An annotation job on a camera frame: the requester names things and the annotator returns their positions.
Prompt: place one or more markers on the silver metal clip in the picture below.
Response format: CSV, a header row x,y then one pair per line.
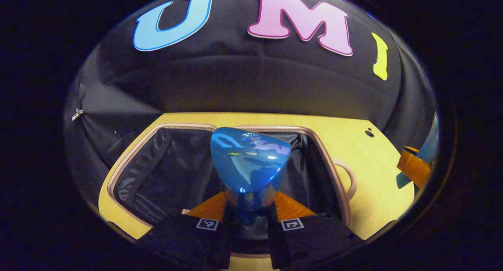
x,y
77,114

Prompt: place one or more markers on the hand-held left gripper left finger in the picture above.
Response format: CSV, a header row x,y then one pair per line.
x,y
188,239

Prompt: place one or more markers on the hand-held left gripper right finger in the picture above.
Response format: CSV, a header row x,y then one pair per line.
x,y
310,239

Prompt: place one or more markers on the black backdrop cloth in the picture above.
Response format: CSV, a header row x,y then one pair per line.
x,y
235,82

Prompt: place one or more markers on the pink suitcase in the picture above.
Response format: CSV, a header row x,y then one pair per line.
x,y
169,173

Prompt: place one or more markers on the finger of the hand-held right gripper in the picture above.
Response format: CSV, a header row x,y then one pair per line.
x,y
412,165

